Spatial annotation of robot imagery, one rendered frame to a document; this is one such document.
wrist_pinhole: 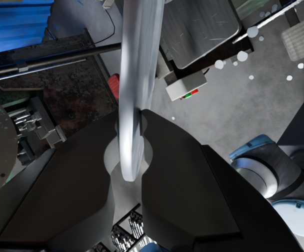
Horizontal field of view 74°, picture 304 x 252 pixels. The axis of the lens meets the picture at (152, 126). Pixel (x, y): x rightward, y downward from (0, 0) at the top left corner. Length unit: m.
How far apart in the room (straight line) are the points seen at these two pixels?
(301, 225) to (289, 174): 0.12
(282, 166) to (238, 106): 0.75
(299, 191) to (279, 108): 0.68
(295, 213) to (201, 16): 0.48
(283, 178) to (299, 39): 0.56
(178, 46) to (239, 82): 0.86
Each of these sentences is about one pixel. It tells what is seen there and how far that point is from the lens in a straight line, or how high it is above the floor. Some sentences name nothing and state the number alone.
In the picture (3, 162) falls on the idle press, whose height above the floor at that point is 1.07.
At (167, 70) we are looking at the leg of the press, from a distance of 0.63.
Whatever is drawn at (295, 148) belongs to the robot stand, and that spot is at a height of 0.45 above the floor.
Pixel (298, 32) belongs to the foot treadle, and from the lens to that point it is 0.97.
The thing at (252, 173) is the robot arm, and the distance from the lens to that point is 0.53.
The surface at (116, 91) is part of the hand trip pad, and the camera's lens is 0.65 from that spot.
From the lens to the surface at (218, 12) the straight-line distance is 0.38.
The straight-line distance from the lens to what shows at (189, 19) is 0.40.
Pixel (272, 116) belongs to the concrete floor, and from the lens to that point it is 1.25.
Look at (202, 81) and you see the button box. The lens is 0.71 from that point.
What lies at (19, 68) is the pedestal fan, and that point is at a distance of 1.18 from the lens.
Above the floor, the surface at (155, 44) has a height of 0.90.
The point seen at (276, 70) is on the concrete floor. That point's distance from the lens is 1.18.
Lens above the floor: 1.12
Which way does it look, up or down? 38 degrees down
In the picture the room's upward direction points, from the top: 120 degrees counter-clockwise
